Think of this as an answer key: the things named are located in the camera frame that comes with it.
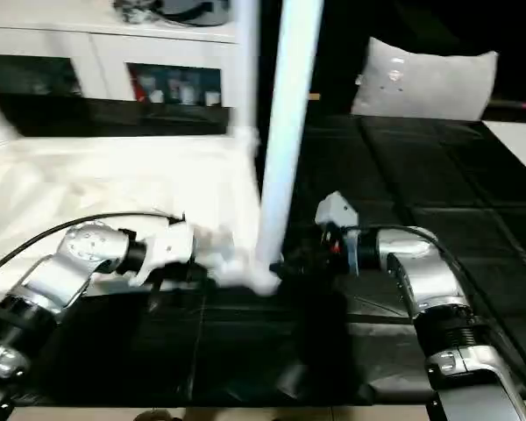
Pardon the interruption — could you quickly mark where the white glass-door cabinet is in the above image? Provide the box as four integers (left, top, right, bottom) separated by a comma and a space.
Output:
0, 0, 242, 109

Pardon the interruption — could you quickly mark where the grey cushion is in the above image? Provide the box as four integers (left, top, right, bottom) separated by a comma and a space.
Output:
349, 35, 501, 120

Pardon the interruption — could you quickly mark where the black work mat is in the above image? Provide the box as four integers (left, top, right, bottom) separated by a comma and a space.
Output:
0, 91, 526, 407

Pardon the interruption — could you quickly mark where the grey helmet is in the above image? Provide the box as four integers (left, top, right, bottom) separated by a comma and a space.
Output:
157, 0, 233, 27

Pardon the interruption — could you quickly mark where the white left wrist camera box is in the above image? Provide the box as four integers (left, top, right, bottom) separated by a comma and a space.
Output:
129, 221, 198, 289

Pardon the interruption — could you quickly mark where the dark tangled cable bundle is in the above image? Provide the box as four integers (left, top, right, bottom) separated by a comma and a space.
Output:
112, 0, 159, 24

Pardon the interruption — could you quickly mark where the white flat board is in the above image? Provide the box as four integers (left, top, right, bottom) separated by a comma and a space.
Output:
481, 120, 526, 185

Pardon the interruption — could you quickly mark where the white plastic table top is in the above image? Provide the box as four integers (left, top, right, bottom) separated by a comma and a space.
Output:
0, 126, 286, 299

